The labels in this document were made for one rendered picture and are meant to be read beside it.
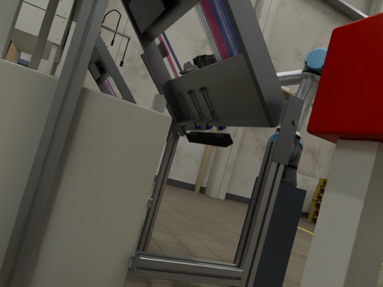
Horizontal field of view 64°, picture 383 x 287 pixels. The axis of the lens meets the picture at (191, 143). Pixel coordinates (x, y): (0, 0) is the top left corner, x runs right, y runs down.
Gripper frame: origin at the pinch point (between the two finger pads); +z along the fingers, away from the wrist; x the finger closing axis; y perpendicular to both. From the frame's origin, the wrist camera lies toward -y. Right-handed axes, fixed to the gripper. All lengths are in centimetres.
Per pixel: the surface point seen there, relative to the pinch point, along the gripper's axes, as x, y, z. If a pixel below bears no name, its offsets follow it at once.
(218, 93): 54, -13, 11
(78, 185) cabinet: 84, -26, 60
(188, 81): 35.5, -6.4, 12.7
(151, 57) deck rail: 15.3, 7.7, 18.8
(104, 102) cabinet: 84, -11, 52
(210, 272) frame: 87, -52, 39
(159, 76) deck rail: 15.1, -0.8, 17.3
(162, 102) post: -8.0, -12.1, 11.5
